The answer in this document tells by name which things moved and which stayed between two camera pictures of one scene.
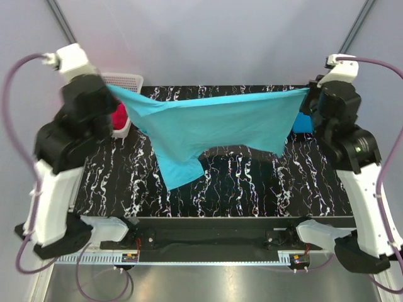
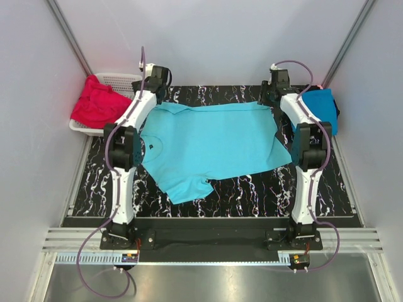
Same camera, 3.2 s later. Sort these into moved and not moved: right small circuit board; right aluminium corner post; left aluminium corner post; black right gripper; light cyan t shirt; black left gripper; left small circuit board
Moved: black left gripper; light cyan t shirt; black right gripper
Not moved: right aluminium corner post; right small circuit board; left small circuit board; left aluminium corner post
